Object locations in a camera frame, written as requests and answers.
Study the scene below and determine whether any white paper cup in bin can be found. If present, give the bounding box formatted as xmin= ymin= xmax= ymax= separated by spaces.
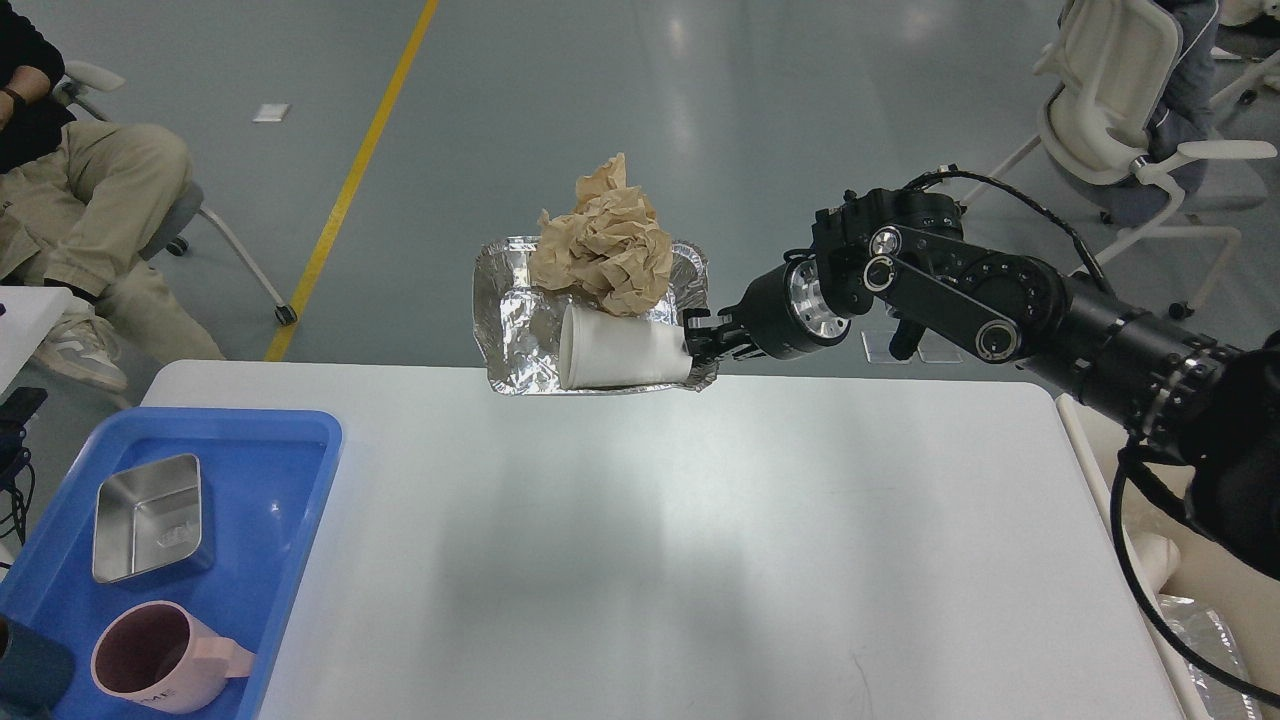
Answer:
xmin=1130 ymin=532 xmax=1181 ymax=593

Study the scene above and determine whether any white side table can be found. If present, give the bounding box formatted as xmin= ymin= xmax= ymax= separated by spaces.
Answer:
xmin=1 ymin=286 xmax=74 ymax=392

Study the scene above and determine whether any seated person in blue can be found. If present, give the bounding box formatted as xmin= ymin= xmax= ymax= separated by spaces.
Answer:
xmin=1055 ymin=1 xmax=1221 ymax=227

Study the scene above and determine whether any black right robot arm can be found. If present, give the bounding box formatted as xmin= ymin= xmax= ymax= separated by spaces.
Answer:
xmin=681 ymin=167 xmax=1279 ymax=706

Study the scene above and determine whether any grey office chair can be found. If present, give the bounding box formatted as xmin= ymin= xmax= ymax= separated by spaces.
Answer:
xmin=52 ymin=60 xmax=300 ymax=327

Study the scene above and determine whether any beige plastic bin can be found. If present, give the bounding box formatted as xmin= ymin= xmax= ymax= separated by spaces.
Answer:
xmin=1055 ymin=395 xmax=1279 ymax=719

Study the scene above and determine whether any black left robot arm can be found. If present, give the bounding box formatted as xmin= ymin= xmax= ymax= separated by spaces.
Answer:
xmin=1 ymin=387 xmax=49 ymax=498

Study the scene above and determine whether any white paper cup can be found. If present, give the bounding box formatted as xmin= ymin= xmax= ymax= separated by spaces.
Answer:
xmin=1130 ymin=532 xmax=1181 ymax=593
xmin=557 ymin=305 xmax=692 ymax=389

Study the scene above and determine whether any brown paper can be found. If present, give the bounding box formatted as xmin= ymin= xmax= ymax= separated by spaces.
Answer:
xmin=529 ymin=152 xmax=675 ymax=316

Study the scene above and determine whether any blue plastic tray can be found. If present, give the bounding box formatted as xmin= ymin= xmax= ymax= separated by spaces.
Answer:
xmin=3 ymin=407 xmax=342 ymax=719

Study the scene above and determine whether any aluminium foil tray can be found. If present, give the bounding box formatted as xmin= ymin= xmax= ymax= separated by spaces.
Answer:
xmin=472 ymin=234 xmax=709 ymax=396

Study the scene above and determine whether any stainless steel rectangular tin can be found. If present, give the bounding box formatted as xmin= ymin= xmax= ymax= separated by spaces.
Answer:
xmin=91 ymin=454 xmax=216 ymax=589

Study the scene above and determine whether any white office chair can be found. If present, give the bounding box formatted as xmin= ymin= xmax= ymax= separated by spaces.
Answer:
xmin=995 ymin=1 xmax=1277 ymax=320

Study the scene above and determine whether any seated person in khaki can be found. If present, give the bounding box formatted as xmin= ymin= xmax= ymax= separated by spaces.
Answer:
xmin=1 ymin=3 xmax=223 ymax=393

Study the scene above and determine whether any pink mug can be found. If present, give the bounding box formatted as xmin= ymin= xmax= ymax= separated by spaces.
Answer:
xmin=90 ymin=600 xmax=256 ymax=714

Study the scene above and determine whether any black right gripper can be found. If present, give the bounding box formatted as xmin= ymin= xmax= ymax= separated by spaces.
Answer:
xmin=682 ymin=258 xmax=851 ymax=368

